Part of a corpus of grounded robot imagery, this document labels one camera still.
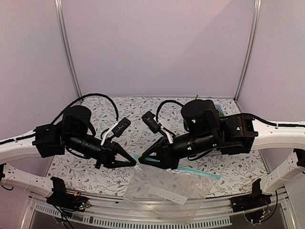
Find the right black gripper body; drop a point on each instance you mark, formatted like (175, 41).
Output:
(171, 161)

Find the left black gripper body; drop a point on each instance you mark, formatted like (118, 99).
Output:
(105, 152)

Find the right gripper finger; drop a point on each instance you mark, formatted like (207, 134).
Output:
(152, 162)
(154, 150)

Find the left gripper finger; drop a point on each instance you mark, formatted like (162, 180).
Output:
(119, 164)
(128, 159)

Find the clear zip top bag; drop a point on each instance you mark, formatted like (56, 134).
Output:
(171, 195)

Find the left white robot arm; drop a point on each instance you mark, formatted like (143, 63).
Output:
(74, 132)

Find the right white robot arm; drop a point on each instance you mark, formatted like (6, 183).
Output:
(242, 133)

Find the blue plastic basket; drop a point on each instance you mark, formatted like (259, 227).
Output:
(219, 110)

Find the floral table mat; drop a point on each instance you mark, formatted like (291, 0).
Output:
(237, 171)

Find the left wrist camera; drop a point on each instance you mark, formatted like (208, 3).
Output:
(116, 130)

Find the front aluminium rail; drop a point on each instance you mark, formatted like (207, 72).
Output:
(111, 213)

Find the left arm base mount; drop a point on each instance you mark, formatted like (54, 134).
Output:
(65, 202)

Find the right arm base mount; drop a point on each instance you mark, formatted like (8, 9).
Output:
(255, 199)

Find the left aluminium frame post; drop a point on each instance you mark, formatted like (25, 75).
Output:
(66, 47)

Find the aluminium frame post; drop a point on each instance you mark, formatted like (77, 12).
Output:
(66, 47)
(249, 49)

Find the right aluminium frame post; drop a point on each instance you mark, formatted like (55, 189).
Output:
(249, 49)

